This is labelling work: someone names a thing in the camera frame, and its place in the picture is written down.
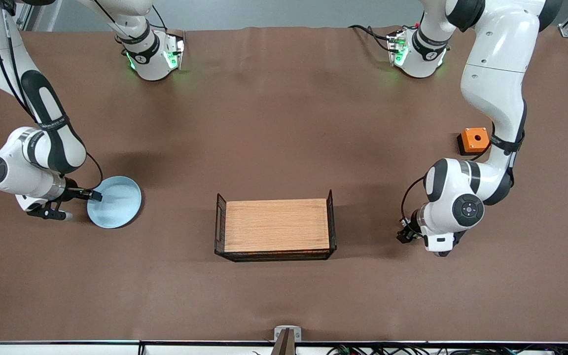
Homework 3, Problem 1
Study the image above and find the wire basket with wooden bottom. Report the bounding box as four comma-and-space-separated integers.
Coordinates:
214, 190, 338, 262

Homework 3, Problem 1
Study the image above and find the light blue round plate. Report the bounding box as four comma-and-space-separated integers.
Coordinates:
87, 176, 142, 229

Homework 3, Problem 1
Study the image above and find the grey metal bracket with post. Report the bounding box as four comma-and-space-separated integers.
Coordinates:
270, 325, 302, 355

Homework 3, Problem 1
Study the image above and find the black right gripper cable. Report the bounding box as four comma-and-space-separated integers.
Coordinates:
0, 0, 104, 192

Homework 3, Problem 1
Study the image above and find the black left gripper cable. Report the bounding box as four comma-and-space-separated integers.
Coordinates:
401, 176, 426, 221

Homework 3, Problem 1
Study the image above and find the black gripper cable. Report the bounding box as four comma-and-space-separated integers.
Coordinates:
0, 0, 104, 192
401, 176, 426, 221

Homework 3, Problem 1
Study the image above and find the black arm base cable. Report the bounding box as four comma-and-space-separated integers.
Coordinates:
348, 24, 394, 52

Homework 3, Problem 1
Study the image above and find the black cable bundle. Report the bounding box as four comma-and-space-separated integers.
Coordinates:
326, 344, 568, 355

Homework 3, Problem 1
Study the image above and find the orange button enclosure box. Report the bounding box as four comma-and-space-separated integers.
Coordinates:
457, 127, 491, 156

